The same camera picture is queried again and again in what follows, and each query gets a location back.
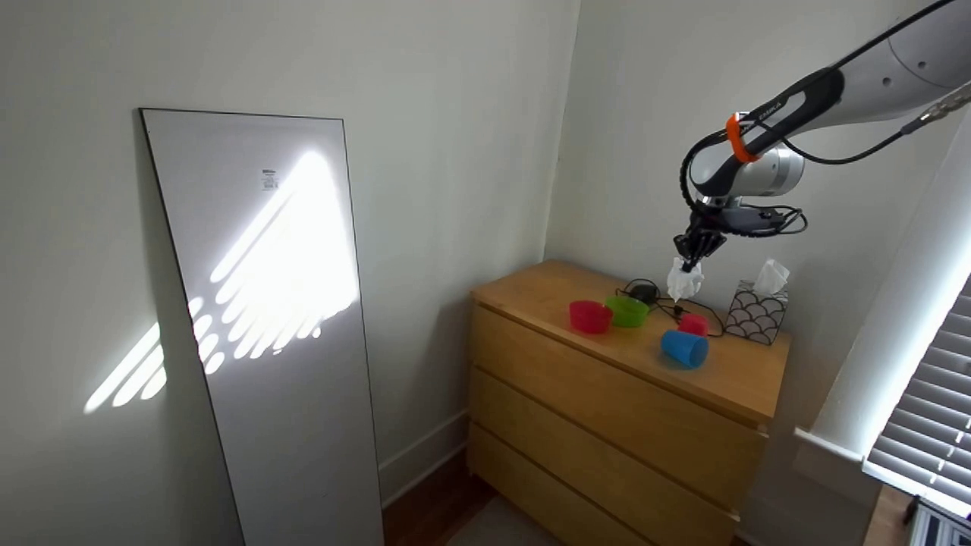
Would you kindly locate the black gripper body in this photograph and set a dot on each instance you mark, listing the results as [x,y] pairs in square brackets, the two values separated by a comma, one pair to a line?
[706,233]

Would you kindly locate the small white cloth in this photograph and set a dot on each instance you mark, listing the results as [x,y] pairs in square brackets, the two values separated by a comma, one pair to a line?
[684,280]

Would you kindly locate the blue plastic cup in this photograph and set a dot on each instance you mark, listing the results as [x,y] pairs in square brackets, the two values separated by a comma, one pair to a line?
[684,351]

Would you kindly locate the red plastic cup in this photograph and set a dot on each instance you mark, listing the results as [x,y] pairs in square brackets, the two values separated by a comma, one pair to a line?
[692,324]

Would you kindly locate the green plastic bowl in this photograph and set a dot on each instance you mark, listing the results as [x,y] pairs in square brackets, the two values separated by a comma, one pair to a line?
[629,312]

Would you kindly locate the black charger device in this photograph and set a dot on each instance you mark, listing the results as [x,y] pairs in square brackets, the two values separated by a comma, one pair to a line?
[640,293]

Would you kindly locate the white tissue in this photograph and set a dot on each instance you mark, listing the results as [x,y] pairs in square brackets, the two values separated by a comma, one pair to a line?
[771,279]

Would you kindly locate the scale-patterned tissue box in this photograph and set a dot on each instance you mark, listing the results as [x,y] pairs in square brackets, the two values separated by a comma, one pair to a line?
[756,317]

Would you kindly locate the wooden dresser drawer front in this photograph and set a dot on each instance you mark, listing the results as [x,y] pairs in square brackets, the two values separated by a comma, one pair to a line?
[609,395]
[586,460]
[525,486]

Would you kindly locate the light wooden dresser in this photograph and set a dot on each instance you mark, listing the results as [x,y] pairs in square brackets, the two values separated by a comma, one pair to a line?
[609,406]

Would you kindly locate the white window blinds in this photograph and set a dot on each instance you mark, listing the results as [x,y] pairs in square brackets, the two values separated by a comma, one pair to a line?
[929,427]

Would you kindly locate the white baseboard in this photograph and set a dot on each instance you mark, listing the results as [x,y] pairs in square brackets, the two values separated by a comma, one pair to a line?
[426,460]

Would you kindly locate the tall white leaning board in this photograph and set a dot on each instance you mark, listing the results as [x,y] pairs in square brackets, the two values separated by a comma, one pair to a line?
[261,336]

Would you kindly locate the white window frame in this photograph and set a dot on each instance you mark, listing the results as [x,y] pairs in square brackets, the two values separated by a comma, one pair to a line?
[891,336]

